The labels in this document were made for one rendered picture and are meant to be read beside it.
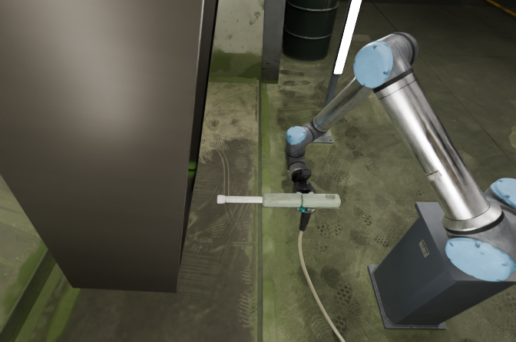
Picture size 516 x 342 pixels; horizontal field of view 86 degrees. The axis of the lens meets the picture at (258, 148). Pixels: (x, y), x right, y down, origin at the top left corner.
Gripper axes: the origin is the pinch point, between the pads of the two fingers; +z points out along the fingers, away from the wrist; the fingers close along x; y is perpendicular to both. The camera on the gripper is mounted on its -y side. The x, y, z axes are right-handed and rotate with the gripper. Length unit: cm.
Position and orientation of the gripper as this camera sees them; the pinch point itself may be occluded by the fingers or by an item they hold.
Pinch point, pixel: (308, 207)
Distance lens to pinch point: 115.4
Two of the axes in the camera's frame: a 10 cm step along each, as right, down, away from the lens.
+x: -10.0, -0.2, -0.8
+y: -0.6, 7.9, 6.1
